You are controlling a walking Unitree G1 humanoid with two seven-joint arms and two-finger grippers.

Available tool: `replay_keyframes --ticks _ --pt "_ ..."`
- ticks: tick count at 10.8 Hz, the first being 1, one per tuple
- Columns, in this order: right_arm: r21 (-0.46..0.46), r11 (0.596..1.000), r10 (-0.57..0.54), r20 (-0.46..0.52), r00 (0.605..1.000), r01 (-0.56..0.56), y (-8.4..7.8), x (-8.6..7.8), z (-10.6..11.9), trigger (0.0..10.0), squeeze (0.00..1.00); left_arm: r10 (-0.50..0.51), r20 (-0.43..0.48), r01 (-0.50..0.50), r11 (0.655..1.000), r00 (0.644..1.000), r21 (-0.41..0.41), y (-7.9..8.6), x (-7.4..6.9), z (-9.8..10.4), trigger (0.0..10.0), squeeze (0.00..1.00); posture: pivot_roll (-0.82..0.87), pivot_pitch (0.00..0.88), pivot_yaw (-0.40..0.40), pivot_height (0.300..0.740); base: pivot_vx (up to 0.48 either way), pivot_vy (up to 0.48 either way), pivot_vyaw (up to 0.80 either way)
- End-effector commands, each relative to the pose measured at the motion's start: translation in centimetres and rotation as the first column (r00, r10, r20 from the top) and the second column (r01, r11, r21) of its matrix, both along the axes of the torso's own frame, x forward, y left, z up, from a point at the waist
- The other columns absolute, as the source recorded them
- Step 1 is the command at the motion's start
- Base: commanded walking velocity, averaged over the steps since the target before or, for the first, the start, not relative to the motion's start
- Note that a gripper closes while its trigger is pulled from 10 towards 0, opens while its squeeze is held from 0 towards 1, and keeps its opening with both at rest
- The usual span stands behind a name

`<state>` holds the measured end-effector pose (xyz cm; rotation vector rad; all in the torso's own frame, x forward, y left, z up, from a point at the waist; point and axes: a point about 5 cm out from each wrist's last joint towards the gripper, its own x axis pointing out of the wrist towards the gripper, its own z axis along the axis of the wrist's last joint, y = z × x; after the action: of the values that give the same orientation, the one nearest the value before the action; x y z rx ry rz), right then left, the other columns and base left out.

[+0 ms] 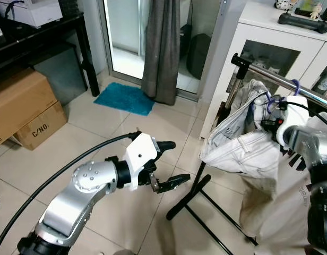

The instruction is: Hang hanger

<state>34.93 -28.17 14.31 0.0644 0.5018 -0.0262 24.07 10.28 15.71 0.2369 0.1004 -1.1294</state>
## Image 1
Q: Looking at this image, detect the large plain cardboard box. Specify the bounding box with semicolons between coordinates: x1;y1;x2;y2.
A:
0;67;59;147

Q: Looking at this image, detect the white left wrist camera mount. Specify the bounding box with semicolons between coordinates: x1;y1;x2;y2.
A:
124;133;160;192

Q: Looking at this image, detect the small beige figurine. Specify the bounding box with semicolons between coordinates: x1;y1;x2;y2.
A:
310;3;324;21

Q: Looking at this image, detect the dark bin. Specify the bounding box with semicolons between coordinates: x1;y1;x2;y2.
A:
186;33;212;80

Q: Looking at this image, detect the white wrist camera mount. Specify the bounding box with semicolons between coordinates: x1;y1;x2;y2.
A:
124;133;160;192
275;96;311;148

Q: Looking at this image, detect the blue plastic hanger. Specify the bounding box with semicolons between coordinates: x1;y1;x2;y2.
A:
253;79;303;116

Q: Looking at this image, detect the blue shaggy floor mat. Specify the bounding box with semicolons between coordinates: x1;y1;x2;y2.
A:
93;81;156;117

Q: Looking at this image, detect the grey curtain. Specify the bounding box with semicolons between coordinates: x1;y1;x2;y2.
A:
141;0;180;106

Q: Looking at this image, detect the white glass-front cabinet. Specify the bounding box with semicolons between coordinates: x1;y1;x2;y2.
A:
200;0;327;140

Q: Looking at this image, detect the cardboard box with print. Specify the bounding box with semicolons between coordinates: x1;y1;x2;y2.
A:
12;101;68;151

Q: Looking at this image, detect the white printed cup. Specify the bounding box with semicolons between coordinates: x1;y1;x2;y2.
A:
316;74;327;99

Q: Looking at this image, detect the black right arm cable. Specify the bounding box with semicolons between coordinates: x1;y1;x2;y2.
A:
288;100;327;131

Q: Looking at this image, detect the glass sliding door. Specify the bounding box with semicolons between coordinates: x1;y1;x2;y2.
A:
101;0;230;103

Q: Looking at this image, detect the black side table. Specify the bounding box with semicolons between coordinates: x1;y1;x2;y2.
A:
0;10;100;98

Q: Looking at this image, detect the beige printed T-shirt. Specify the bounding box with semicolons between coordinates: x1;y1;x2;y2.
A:
239;135;326;255

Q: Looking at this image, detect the black game controller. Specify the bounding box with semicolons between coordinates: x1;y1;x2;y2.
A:
278;11;327;34

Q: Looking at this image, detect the metal clothes rack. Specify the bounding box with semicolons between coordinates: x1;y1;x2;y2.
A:
166;53;327;255

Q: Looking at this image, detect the grey storage box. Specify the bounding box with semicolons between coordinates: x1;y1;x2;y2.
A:
32;49;88;105

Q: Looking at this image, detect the spotted white mug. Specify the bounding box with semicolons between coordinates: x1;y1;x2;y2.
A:
274;0;298;11

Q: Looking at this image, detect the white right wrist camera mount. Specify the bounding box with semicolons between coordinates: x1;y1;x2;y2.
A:
275;96;311;148

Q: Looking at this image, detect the cream white garment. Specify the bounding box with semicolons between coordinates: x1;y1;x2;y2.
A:
200;80;291;180

